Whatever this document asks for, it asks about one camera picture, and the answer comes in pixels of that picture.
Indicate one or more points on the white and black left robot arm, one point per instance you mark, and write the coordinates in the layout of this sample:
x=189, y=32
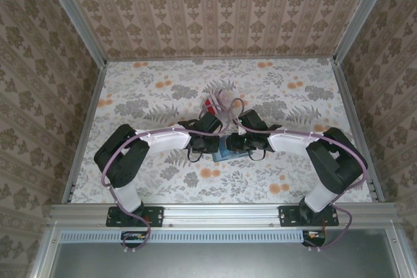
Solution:
x=166, y=141

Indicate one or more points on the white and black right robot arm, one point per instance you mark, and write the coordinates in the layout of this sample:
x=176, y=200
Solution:
x=286, y=143

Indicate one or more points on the red credit card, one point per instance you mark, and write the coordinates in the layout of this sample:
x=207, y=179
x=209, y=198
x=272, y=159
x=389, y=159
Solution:
x=209, y=105

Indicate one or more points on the floral table cover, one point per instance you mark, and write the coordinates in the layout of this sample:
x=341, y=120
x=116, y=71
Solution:
x=228, y=187

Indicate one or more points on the aluminium mounting beam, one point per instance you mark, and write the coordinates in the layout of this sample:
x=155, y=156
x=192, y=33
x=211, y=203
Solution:
x=221, y=214

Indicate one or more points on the grey metal panel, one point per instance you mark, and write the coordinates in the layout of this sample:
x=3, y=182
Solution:
x=221, y=261

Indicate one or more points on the black controller board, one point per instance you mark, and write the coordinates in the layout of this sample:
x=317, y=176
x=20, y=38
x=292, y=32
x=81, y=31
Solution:
x=133, y=238
x=314, y=238

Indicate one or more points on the aluminium table side rail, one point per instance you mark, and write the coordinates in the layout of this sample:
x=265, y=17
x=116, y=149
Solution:
x=86, y=134
x=358, y=128

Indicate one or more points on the aluminium frame post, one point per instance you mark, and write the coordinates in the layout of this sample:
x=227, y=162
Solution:
x=71, y=14
x=360, y=14

